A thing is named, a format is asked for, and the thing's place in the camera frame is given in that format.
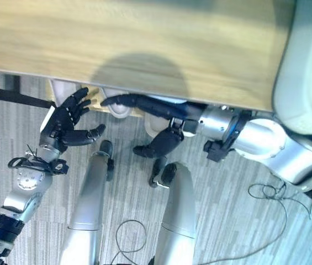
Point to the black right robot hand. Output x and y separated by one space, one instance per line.
155 108

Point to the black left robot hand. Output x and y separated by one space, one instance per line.
62 121

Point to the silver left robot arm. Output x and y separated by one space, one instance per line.
26 187

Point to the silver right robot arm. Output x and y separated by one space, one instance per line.
266 138

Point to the wooden shoe rack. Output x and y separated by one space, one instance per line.
117 41

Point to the white slipper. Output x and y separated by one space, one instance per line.
60 89
157 124
120 111

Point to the dark left robot foot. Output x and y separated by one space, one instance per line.
106 149

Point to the dark robot foot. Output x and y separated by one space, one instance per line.
106 149
161 172

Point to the black metal bar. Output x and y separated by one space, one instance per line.
15 96

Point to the dark right robot foot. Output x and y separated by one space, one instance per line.
161 172

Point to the silver left robot leg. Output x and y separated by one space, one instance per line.
88 209

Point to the silver robot leg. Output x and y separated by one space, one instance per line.
88 209
179 209

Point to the silver right robot leg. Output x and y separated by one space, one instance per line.
179 209

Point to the white rounded plastic casing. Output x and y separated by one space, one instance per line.
307 69

